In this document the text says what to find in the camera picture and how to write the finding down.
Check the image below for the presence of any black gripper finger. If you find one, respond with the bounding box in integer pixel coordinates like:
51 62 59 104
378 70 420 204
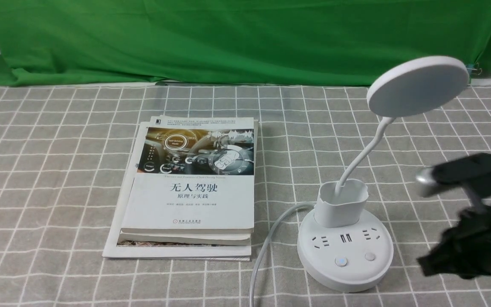
417 207 491 280
416 152 491 198

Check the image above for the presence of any white desk lamp with base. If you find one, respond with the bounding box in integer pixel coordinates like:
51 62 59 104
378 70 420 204
297 55 470 293

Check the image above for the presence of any blue binder clip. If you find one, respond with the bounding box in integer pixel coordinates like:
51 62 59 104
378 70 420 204
466 63 482 78

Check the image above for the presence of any white self-driving textbook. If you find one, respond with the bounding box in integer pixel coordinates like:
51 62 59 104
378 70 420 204
121 116 258 234

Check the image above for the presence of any large white bottom booklet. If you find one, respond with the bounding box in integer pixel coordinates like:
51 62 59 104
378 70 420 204
103 125 252 261

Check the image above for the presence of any grey checked tablecloth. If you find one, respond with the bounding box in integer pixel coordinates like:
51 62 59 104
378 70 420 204
0 86 491 307

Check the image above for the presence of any green backdrop cloth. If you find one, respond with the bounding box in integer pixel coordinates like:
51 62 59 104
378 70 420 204
0 0 491 86

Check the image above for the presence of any white lamp power cable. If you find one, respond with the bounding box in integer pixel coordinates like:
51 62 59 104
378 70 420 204
248 203 316 307

